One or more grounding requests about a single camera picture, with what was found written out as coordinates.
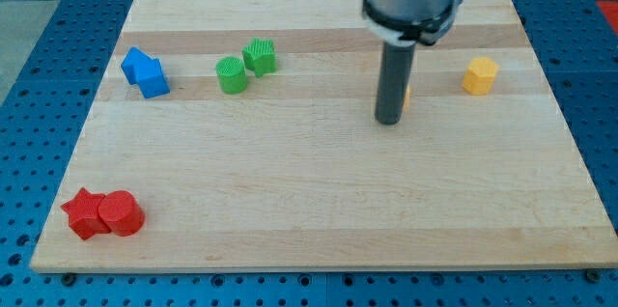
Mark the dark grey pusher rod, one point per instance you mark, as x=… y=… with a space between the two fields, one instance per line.
x=395 y=68

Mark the yellow heart block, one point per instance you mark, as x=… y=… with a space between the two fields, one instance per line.
x=407 y=99

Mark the green cylinder block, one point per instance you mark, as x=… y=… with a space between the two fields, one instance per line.
x=231 y=75

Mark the blue cube block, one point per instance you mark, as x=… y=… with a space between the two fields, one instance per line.
x=150 y=79

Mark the yellow hexagon block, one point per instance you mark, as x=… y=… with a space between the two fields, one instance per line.
x=479 y=76

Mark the light wooden board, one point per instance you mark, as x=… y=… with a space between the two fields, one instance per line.
x=295 y=174

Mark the red cylinder block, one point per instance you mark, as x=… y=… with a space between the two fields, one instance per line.
x=121 y=213

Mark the blue pentagon block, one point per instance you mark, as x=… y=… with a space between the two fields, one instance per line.
x=135 y=58

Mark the red star block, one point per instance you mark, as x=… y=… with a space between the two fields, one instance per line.
x=82 y=211

